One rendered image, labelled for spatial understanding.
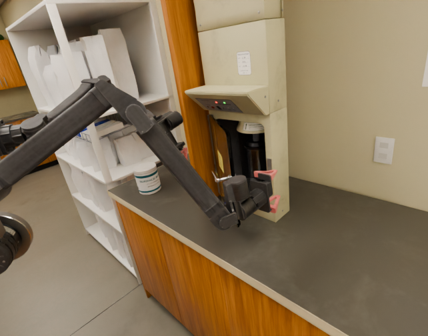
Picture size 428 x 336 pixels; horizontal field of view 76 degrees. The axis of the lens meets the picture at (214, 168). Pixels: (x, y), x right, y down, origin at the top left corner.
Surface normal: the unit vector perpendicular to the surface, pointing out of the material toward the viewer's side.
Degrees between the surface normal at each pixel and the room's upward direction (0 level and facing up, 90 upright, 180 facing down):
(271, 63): 90
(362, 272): 0
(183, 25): 90
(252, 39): 90
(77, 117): 80
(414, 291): 0
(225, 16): 90
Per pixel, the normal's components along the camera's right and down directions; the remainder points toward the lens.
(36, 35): 0.70, 0.21
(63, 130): 0.31, 0.28
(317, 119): -0.70, 0.38
